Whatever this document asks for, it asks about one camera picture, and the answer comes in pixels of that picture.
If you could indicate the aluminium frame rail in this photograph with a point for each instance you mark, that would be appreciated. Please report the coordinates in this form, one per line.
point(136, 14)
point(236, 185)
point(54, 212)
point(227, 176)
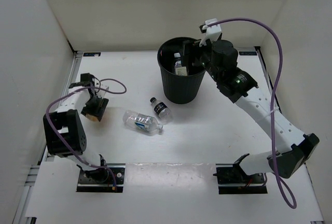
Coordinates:
point(57, 99)
point(25, 198)

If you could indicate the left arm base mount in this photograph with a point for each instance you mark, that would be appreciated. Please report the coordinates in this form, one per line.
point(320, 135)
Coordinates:
point(101, 181)

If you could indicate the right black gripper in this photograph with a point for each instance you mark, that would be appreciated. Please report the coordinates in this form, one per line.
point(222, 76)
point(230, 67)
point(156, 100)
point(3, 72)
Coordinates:
point(189, 48)

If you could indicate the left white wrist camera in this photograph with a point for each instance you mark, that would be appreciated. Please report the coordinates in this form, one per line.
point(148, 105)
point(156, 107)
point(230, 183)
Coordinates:
point(103, 90)

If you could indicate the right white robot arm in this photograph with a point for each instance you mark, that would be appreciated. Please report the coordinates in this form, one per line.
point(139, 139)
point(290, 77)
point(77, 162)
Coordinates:
point(291, 146)

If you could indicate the orange juice bottle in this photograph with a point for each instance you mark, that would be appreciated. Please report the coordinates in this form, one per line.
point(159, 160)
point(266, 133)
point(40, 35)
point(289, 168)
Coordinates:
point(94, 118)

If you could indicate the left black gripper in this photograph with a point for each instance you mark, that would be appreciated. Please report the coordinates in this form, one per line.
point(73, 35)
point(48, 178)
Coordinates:
point(102, 108)

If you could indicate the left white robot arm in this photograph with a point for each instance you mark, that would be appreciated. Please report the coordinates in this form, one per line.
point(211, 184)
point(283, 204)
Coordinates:
point(88, 156)

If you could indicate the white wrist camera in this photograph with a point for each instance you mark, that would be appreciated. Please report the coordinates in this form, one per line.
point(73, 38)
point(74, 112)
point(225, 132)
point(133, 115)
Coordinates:
point(103, 90)
point(211, 31)

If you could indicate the aluminium frame rail left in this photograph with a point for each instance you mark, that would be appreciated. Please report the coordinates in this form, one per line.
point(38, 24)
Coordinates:
point(57, 99)

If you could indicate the tall clear white-label bottle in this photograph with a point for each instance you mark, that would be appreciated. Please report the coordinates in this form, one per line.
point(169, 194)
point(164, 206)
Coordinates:
point(178, 68)

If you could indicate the clear crushed water bottle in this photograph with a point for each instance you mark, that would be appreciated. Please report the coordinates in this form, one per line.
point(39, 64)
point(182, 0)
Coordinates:
point(141, 122)

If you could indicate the aluminium frame rail front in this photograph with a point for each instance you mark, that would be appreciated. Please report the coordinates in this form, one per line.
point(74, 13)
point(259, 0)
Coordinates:
point(25, 198)

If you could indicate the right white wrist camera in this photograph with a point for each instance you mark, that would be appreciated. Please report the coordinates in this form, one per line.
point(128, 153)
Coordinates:
point(211, 31)

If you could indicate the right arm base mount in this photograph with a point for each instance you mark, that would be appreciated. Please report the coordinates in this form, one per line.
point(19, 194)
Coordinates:
point(232, 182)

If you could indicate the small black label bottle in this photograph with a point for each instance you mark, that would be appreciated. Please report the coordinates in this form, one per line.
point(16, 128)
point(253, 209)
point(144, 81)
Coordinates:
point(160, 108)

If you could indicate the black ribbed waste bin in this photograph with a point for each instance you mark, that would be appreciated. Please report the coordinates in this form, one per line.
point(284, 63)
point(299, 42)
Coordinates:
point(177, 89)

